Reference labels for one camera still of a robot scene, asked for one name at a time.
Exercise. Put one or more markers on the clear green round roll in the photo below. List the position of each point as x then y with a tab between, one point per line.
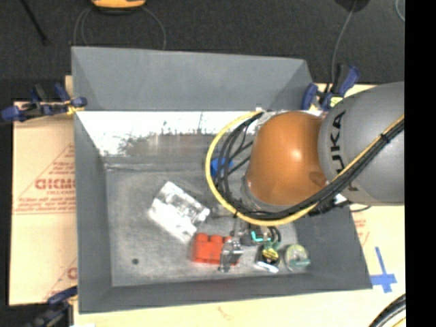
295	258

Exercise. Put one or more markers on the clear plastic box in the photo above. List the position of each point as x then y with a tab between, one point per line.
177	210

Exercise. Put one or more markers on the grey metal bin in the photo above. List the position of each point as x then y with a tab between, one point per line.
153	247

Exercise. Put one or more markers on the red toy brick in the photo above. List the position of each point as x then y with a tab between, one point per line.
206	249

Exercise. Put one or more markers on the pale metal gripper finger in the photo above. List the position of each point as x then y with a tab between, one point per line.
237	250
225	258

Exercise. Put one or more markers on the blue block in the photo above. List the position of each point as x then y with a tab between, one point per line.
216	166

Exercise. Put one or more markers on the brown cardboard board, red print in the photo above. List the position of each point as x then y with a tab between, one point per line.
41	169

